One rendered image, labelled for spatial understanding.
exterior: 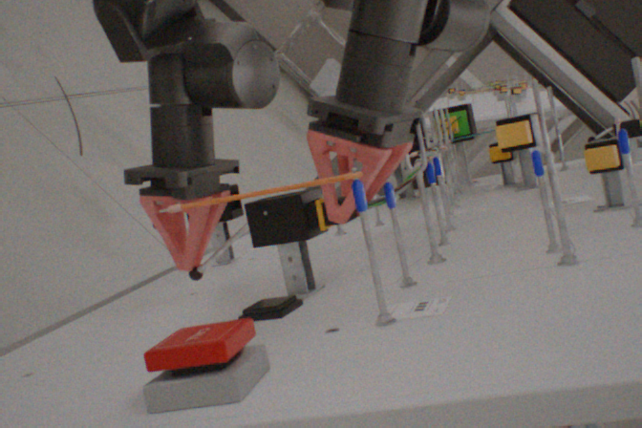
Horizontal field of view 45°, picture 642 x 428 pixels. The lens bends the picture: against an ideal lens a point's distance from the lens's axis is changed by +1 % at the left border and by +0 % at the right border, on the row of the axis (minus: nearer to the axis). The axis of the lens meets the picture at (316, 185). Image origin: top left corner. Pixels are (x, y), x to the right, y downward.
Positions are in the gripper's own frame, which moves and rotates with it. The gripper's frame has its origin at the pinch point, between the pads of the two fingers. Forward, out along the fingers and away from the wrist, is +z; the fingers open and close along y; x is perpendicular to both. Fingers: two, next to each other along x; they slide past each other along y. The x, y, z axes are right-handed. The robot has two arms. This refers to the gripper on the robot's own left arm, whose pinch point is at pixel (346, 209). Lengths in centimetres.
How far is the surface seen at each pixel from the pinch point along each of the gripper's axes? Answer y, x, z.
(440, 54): 93, 21, -9
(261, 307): -7.6, 2.6, 7.6
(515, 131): 50, -4, -4
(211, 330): -22.9, -1.6, 2.8
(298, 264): -1.1, 2.9, 5.7
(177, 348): -25.9, -1.3, 3.0
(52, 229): 138, 152, 78
